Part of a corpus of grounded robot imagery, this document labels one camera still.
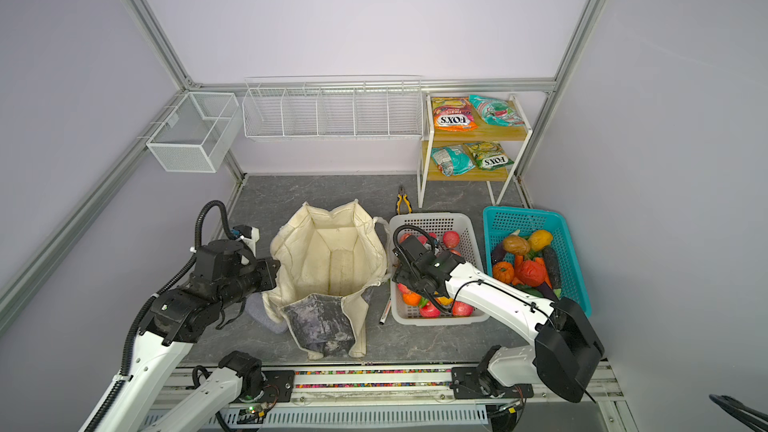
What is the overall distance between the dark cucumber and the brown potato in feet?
0.19

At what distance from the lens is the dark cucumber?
0.89 meters

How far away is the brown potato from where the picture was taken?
0.93 meters
